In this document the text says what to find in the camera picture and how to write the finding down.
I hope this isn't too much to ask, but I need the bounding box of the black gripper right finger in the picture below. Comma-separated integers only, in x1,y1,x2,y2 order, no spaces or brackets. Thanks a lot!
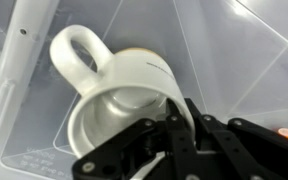
167,100,288,180

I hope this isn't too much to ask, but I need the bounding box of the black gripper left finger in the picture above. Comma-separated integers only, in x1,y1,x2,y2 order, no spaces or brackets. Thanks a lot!
71,119,157,180

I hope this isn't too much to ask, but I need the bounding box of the white ceramic mug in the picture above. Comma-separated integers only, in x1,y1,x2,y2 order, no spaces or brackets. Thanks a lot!
49,25,195,158

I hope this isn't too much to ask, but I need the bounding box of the clear plastic bin with mug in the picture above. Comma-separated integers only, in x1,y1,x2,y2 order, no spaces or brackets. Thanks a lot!
0,0,288,180

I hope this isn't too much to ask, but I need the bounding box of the orange marker pen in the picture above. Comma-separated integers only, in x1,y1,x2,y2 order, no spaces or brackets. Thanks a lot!
278,128,288,138

